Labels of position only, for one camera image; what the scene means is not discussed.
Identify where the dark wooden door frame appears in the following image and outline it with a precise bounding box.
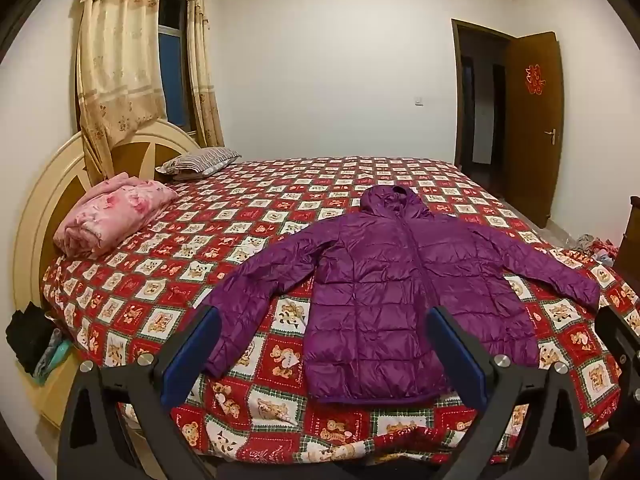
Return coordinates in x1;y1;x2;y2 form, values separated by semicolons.
451;18;516;173

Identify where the colourful clothes pile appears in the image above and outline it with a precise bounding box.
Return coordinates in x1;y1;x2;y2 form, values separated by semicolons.
575;232;621;266

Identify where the window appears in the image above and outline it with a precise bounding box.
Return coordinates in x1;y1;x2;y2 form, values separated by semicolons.
159;0;198;133

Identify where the brown wooden door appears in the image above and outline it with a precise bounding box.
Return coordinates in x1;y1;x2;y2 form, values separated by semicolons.
505;31;565;228

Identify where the dark wooden furniture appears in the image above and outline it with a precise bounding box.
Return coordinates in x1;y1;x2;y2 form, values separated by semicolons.
612;195;640;311

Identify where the red bear-print bedspread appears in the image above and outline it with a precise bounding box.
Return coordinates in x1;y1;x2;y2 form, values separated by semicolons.
40;156;640;466

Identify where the teal cloth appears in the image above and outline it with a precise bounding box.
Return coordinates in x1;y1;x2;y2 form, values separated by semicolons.
34;337;73;386

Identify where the wide beige floral curtain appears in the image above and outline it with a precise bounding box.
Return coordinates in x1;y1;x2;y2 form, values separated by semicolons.
75;0;167;186

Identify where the black clothes pile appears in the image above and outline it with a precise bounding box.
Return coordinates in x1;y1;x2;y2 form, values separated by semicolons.
6;302;63;376

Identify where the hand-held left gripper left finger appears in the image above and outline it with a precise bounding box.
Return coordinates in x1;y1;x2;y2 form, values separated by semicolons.
57;305;221;480

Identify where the cream wooden nightstand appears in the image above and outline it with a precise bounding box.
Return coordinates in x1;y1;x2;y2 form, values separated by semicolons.
25;355;91;431

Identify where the red paper door decoration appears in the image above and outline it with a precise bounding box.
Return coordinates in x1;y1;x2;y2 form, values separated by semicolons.
522;63;547;95

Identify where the folded pink floral blanket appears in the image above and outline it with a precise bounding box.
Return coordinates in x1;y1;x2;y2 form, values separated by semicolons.
52;172;179;261

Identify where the striped pillow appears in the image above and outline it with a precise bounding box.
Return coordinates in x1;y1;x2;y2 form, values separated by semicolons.
155;147;242;182

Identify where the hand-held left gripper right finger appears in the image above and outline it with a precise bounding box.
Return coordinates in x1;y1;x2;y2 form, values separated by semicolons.
426;305;592;480

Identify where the purple hooded puffer jacket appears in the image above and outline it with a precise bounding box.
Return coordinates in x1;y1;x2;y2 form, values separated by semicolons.
202;185;601;405

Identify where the cream wooden headboard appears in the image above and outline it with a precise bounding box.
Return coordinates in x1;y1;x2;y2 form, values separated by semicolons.
14;119;201;306

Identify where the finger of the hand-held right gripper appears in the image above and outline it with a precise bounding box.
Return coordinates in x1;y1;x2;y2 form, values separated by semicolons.
594;305;640;402

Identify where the narrow beige floral curtain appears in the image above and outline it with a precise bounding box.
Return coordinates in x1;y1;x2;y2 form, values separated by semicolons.
186;0;225;148

